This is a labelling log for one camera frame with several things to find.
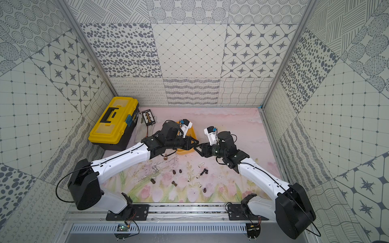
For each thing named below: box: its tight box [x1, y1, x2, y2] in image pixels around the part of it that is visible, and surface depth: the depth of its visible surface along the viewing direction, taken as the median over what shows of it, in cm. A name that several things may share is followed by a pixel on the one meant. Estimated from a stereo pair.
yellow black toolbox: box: [88, 96, 140, 152], surface depth 92 cm
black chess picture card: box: [141, 108, 156, 127], surface depth 113 cm
